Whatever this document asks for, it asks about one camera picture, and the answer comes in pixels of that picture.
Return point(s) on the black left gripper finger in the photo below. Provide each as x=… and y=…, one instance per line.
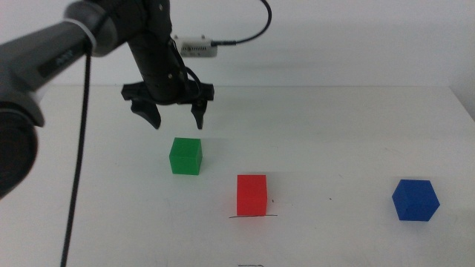
x=199, y=113
x=150, y=113

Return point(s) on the blue cube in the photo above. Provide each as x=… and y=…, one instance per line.
x=415, y=202

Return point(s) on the green cube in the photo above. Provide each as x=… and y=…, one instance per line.
x=185, y=157

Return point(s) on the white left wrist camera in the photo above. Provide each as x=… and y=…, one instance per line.
x=196, y=47

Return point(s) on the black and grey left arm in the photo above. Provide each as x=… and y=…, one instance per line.
x=37, y=63

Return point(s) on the red cube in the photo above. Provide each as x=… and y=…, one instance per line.
x=251, y=196

